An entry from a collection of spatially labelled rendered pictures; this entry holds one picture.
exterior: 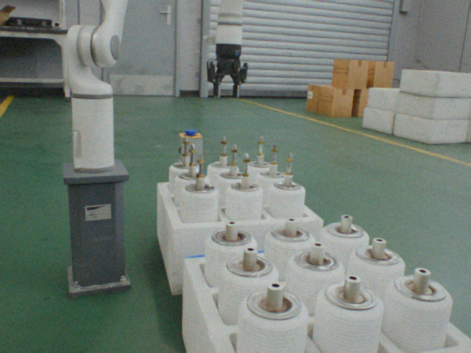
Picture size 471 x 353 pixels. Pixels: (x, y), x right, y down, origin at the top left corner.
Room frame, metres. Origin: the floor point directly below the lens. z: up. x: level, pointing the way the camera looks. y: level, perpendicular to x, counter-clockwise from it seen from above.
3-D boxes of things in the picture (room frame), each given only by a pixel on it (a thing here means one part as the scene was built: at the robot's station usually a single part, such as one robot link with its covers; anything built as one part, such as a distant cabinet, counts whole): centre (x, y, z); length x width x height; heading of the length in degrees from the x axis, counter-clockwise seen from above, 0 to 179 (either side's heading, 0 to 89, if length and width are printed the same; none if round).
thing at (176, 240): (1.23, 0.01, 0.09); 0.39 x 0.39 x 0.18; 16
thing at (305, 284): (0.70, -0.14, 0.16); 0.10 x 0.10 x 0.18
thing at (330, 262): (0.70, -0.14, 0.25); 0.08 x 0.08 x 0.01
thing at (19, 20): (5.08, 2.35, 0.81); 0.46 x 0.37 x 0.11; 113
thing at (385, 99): (4.01, -1.40, 0.27); 0.39 x 0.39 x 0.18; 25
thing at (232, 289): (0.67, -0.03, 0.16); 0.10 x 0.10 x 0.18
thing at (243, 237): (0.78, 0.01, 0.25); 0.08 x 0.08 x 0.01
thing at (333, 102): (4.90, -1.01, 0.15); 0.30 x 0.24 x 0.30; 22
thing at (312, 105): (5.22, -0.94, 0.15); 0.30 x 0.24 x 0.30; 112
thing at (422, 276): (0.62, -0.29, 0.26); 0.02 x 0.02 x 0.03
